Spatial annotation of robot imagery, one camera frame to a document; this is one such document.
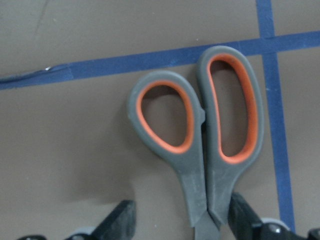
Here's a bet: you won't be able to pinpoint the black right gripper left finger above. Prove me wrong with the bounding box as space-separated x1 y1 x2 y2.
17 199 137 240

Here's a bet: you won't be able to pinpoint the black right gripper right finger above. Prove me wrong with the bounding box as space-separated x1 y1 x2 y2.
228 192 320 240

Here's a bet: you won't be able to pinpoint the grey orange scissors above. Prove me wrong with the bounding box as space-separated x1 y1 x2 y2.
127 45 264 240

